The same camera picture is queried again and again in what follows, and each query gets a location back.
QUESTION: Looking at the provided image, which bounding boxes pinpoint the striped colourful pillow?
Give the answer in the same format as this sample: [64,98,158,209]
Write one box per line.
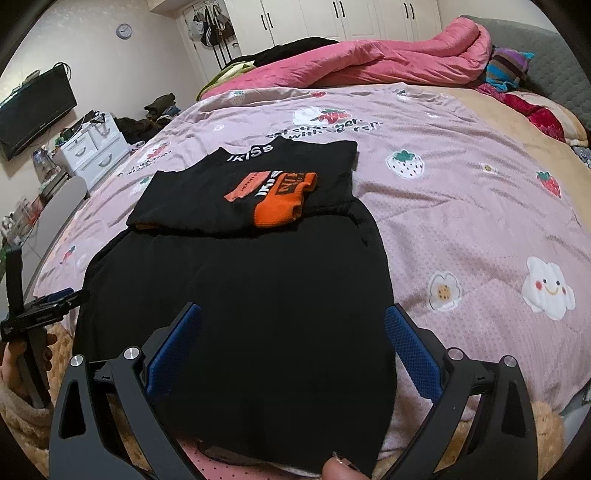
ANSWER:
[482,46,536,93]

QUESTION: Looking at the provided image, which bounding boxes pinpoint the pink strawberry print quilt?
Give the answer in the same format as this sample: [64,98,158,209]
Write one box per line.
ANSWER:
[28,85,591,416]

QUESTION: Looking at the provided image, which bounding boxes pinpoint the black sweater with orange cuffs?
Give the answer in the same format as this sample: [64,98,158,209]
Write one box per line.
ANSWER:
[74,141,400,478]

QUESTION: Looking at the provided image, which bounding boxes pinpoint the person's left hand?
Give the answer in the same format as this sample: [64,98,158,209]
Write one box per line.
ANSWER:
[0,332,58,398]

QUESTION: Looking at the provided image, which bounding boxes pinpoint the beige fluffy blanket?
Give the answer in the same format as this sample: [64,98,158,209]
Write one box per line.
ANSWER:
[0,318,566,480]

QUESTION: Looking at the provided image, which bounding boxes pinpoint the white wardrobe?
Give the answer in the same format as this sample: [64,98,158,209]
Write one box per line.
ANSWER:
[182,0,444,84]

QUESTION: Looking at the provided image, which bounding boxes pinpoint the white drawer cabinet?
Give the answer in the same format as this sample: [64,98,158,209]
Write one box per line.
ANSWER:
[53,113,129,190]

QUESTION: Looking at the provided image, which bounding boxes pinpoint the person's right hand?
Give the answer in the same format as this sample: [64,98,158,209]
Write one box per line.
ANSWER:
[321,453,363,480]

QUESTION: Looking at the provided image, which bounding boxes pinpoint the pink dotted pants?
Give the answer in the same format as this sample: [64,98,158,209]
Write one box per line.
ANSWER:
[180,440,324,480]

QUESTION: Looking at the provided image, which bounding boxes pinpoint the hanging bags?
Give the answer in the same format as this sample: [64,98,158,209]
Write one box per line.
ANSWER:
[191,4,236,65]

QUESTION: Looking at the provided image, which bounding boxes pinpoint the grey chair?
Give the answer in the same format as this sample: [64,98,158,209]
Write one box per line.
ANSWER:
[23,178,88,296]

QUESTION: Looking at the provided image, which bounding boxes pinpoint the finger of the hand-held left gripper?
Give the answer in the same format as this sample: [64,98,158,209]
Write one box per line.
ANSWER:
[25,287,92,319]

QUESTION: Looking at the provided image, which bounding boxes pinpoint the pile of dark clothes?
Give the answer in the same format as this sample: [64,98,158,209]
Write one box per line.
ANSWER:
[113,92,178,144]

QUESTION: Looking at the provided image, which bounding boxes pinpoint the red floral pillow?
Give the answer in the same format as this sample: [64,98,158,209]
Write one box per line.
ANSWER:
[480,83,566,141]

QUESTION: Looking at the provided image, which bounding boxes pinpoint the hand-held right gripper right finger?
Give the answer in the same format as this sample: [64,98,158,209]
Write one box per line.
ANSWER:
[385,304,541,480]

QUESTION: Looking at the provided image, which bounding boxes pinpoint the pink comforter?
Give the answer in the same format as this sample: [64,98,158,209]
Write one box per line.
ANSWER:
[201,16,494,100]

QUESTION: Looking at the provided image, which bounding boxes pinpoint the green cloth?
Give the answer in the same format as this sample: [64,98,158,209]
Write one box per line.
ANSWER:
[196,60,257,100]

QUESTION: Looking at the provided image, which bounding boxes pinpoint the grey quilted headboard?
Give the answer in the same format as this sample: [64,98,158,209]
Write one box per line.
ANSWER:
[462,14,591,148]

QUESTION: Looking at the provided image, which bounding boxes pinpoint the black television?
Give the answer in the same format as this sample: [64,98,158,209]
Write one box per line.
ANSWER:
[0,65,78,161]

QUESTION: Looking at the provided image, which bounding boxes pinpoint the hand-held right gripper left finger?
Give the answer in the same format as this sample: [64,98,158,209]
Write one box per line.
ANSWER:
[48,302,204,480]

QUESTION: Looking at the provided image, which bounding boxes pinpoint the black clothes heap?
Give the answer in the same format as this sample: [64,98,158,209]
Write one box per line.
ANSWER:
[240,37,340,68]

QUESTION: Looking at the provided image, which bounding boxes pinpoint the cluttered side table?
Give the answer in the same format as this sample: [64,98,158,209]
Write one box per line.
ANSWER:
[0,196,42,259]

